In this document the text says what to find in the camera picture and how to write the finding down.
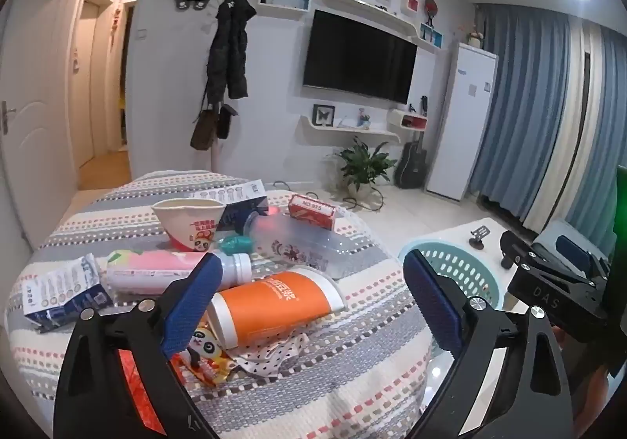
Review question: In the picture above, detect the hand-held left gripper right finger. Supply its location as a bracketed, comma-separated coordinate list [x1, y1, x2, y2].
[403, 249, 575, 439]

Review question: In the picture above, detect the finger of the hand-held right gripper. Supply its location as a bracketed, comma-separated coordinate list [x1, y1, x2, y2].
[524, 235, 611, 284]
[500, 230, 533, 271]

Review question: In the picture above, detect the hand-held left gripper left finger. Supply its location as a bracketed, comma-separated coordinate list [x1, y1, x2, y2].
[51, 253, 224, 439]

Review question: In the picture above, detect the light blue plastic basket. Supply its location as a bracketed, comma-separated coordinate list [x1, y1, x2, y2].
[397, 236, 505, 317]

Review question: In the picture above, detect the pink plastic bottle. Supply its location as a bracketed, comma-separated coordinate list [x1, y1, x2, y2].
[105, 248, 254, 295]

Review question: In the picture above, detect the teal plastic wrapper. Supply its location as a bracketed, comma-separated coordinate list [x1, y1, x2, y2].
[218, 233, 256, 255]

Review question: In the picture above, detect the orange paper cup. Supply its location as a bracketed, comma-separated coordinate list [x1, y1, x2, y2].
[208, 267, 347, 350]

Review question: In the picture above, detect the blue white carton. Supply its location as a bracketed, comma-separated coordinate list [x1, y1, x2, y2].
[188, 179, 268, 233]
[24, 254, 112, 333]

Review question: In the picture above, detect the clear plastic bottle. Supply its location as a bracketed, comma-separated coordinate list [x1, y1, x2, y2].
[244, 210, 389, 279]

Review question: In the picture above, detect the red white small box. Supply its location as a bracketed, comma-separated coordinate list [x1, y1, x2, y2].
[286, 194, 340, 230]

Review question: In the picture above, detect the person's right hand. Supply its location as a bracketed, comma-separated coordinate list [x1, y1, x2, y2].
[551, 324, 611, 425]

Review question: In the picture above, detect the phone stand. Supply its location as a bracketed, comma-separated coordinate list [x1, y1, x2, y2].
[469, 226, 492, 250]

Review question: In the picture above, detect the cartoon panda snack wrapper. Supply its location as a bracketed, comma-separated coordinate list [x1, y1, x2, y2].
[170, 319, 237, 387]

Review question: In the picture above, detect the white cartoon paper bowl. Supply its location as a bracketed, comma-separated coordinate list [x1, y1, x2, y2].
[151, 198, 227, 252]

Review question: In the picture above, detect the red packet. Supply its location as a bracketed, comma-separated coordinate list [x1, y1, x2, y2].
[118, 348, 165, 436]

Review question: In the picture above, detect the striped woven cloth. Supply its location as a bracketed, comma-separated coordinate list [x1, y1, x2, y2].
[7, 170, 438, 439]

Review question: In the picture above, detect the white sheer curtain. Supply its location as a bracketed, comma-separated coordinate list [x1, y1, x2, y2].
[519, 22, 619, 235]

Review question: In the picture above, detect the black guitar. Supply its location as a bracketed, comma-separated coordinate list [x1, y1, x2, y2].
[394, 130, 428, 190]

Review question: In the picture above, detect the white standing air conditioner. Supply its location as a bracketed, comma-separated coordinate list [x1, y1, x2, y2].
[424, 41, 500, 202]

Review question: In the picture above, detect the coat rack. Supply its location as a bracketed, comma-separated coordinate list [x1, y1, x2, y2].
[188, 0, 271, 173]

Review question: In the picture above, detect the blue grey curtain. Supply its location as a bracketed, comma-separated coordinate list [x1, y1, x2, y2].
[470, 3, 573, 225]
[583, 27, 627, 244]

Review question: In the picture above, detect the potted green plant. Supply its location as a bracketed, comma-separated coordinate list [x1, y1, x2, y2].
[333, 135, 398, 199]

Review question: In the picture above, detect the red white box shelf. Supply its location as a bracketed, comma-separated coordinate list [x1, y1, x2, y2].
[386, 108, 430, 134]

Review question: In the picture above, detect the brown bag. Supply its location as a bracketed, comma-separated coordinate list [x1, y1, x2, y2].
[189, 103, 219, 151]

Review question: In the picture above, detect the black bag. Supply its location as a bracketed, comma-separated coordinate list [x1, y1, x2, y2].
[217, 103, 239, 141]

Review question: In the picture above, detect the framed butterfly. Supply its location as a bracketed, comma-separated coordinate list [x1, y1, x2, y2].
[313, 103, 336, 128]

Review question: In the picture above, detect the white door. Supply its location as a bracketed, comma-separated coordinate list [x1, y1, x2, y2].
[0, 3, 74, 254]

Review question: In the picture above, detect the blue cube shelf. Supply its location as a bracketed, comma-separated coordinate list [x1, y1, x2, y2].
[420, 23, 444, 49]

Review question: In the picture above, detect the black television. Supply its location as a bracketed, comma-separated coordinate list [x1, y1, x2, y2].
[302, 9, 419, 105]

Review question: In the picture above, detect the hallway door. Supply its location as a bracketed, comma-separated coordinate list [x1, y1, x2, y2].
[67, 0, 107, 166]

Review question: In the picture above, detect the black jacket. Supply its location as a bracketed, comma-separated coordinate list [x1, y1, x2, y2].
[206, 0, 258, 102]

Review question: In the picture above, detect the white teal box shelf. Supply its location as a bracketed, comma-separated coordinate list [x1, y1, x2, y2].
[257, 0, 313, 19]

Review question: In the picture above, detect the black floor cable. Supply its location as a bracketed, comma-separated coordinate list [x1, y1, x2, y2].
[271, 179, 389, 215]

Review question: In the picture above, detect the white low wall shelf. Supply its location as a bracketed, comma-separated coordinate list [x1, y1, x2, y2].
[301, 118, 403, 144]

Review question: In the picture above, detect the curved white wall shelf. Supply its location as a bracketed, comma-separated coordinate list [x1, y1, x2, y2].
[323, 0, 442, 54]

